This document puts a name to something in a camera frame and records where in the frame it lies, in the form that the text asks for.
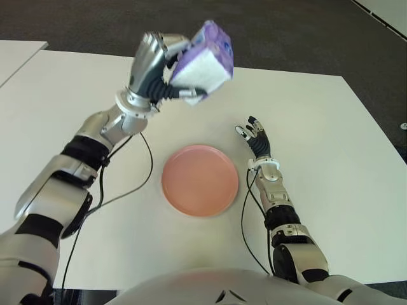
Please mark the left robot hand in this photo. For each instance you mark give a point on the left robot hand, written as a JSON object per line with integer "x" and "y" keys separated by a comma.
{"x": 147, "y": 66}

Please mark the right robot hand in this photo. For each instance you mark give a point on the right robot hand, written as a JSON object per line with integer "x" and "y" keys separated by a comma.
{"x": 262, "y": 144}

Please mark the purple tissue paper pack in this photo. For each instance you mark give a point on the purple tissue paper pack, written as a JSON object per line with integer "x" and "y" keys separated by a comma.
{"x": 203, "y": 70}

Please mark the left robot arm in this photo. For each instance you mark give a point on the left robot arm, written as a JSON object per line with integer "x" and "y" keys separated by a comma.
{"x": 121, "y": 124}

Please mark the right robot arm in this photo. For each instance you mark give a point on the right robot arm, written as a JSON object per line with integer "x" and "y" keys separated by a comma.
{"x": 270, "y": 176}

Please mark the pink round plate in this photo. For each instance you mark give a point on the pink round plate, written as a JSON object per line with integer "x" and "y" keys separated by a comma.
{"x": 200, "y": 181}

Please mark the white side table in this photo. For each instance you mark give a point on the white side table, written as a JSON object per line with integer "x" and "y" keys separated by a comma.
{"x": 16, "y": 55}

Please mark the silver robot torso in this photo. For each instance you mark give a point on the silver robot torso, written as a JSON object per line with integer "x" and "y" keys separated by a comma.
{"x": 206, "y": 286}

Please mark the white table with dark edge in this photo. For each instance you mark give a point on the white table with dark edge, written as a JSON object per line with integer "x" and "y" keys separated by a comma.
{"x": 388, "y": 11}

